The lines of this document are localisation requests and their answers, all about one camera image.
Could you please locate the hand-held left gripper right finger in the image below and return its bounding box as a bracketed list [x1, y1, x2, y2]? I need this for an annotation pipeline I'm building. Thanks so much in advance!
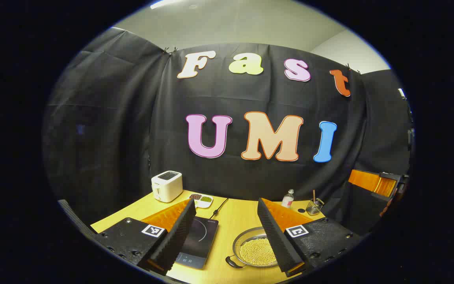
[257, 198, 365, 278]

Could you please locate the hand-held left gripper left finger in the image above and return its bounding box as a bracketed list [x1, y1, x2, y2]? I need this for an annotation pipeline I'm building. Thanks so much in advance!
[93, 198, 197, 276]

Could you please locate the black induction cooktop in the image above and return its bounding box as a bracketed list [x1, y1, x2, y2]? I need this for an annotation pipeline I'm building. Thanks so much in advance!
[174, 216, 219, 270]

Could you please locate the pile of yellow soybeans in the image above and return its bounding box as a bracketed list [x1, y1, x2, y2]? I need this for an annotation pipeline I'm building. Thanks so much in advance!
[239, 237, 278, 265]

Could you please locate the steel pot with black handles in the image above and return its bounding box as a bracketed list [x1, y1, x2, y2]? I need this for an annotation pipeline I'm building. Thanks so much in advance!
[225, 226, 281, 269]

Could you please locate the white divided dish with beans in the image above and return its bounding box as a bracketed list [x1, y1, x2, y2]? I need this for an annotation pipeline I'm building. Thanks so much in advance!
[189, 193, 214, 209]

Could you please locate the clear plastic bottle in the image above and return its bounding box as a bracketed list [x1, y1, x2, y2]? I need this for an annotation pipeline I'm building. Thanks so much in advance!
[281, 189, 295, 209]

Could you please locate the white toaster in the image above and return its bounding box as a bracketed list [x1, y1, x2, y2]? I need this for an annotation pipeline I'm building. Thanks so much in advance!
[151, 170, 183, 203]

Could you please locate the glass jar with stick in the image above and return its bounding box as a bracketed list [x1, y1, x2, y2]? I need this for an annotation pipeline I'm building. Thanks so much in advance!
[306, 190, 325, 216]

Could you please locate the black power cable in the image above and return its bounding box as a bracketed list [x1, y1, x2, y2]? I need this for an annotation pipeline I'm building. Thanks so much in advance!
[210, 197, 229, 220]

